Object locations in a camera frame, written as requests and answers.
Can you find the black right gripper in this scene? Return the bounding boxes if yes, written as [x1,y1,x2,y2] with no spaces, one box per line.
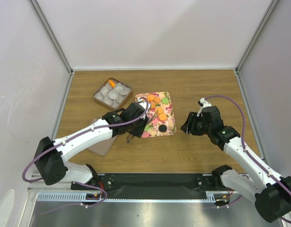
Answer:
[180,112,212,136]

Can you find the pink sandwich cookie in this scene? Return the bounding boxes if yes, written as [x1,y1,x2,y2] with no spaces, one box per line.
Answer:
[151,118,159,124]
[142,131,150,138]

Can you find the orange squirrel cookie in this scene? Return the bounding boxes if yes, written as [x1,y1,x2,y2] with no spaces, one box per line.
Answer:
[108,80,115,88]

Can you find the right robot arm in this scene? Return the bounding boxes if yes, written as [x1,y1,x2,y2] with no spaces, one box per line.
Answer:
[181,105,291,223]

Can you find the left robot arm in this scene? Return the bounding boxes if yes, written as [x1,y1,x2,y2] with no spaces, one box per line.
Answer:
[33,101,150,189]

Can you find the black sandwich cookie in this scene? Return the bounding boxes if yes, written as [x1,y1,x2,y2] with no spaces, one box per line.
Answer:
[159,124,167,132]

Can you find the floral serving tray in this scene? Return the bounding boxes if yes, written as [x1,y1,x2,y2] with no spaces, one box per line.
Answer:
[135,91,176,138]

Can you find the orange pumpkin cookie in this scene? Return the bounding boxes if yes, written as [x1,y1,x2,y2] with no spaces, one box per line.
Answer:
[154,97,161,104]

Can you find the rose gold tin lid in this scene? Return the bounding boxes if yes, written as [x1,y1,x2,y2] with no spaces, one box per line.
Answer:
[88,127,117,156]

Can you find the rose gold cookie tin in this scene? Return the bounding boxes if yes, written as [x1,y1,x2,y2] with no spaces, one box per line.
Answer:
[93,78,133,110]

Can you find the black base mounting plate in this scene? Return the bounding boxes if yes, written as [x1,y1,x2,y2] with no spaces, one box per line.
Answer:
[71,173,240,200]

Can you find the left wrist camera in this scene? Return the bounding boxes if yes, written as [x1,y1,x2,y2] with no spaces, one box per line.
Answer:
[135,97,148,104]

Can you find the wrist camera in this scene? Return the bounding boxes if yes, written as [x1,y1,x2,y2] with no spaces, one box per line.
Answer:
[135,97,148,104]
[197,98,212,116]

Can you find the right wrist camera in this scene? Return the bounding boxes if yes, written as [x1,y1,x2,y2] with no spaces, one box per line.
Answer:
[197,98,212,116]

